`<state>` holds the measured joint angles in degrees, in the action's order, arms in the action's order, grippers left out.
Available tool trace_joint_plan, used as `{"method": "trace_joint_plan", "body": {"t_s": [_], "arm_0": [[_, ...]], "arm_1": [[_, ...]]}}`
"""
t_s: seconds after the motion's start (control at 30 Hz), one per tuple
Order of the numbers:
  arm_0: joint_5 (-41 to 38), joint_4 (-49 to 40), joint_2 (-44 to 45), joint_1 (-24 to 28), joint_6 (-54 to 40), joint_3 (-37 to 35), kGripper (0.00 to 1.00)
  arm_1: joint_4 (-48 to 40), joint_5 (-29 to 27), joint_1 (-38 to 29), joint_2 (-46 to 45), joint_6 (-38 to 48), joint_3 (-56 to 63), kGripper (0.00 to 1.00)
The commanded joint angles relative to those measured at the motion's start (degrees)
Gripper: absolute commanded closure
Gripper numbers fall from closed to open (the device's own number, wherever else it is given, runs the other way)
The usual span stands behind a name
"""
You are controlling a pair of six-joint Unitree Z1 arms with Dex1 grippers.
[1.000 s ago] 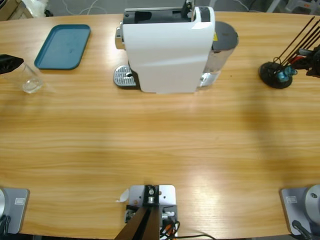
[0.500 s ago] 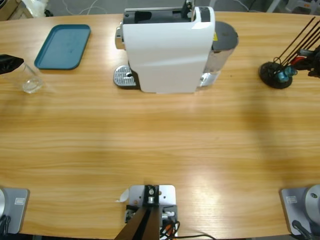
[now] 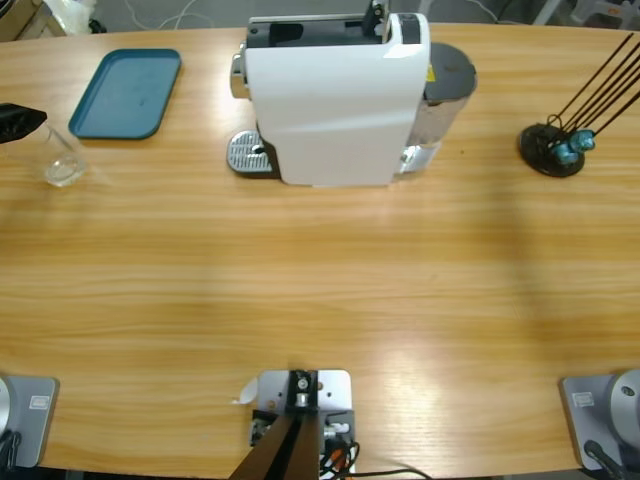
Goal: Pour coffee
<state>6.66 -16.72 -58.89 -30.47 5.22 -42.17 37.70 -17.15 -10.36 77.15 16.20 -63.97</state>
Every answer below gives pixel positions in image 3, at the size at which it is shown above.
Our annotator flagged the metal drip tray grate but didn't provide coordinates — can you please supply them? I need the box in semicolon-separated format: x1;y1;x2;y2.
227;129;279;180

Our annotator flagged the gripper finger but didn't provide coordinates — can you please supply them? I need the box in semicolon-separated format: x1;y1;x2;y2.
0;103;48;147

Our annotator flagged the black capsule holder with rods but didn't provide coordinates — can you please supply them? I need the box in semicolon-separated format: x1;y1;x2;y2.
517;32;640;179

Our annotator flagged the teal plastic tray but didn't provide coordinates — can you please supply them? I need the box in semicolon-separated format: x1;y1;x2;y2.
67;47;184;141

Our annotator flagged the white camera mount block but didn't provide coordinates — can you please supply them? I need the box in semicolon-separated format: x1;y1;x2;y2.
249;368;357;476

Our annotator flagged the white tape tab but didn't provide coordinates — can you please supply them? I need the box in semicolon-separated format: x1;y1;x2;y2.
229;377;260;406

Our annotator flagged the grey coffee machine lever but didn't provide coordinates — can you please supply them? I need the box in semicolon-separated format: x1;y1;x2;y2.
362;0;390;41

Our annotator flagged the black cable at mount block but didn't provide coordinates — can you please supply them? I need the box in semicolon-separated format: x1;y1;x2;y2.
319;439;431;480

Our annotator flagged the white rack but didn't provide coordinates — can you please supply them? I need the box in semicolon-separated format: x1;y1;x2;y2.
529;0;640;29

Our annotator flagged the white capsule coffee machine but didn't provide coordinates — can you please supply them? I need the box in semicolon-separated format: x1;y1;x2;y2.
229;12;444;190

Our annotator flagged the white floor cable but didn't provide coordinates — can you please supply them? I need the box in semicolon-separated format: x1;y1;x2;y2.
122;0;229;31

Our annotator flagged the white plastic bag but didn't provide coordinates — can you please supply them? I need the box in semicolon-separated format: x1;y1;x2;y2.
47;0;99;36

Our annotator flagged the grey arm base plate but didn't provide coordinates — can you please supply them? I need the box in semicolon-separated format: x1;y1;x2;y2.
558;368;640;471
0;375;61;469

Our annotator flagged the black base cable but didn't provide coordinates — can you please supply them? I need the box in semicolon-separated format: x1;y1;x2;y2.
583;439;626;480
0;430;22;469

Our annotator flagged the dark camera post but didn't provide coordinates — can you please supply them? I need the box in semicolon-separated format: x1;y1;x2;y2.
233;368;321;480

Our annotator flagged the clear drinking glass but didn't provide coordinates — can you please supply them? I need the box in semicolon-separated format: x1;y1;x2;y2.
0;122;90;189

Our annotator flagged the water tank with dark lid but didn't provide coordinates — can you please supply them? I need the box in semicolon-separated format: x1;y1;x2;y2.
409;42;479;151

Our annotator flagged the cardboard box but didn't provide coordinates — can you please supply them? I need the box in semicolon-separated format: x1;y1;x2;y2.
0;0;51;44

